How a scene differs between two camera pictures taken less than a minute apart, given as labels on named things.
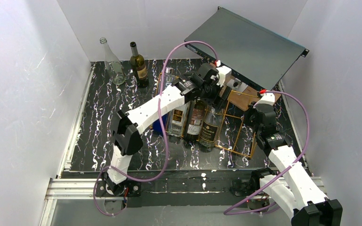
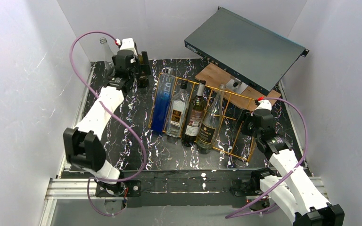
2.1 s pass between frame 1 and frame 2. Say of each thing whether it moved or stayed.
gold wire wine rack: stayed
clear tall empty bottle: stayed
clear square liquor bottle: stayed
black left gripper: moved
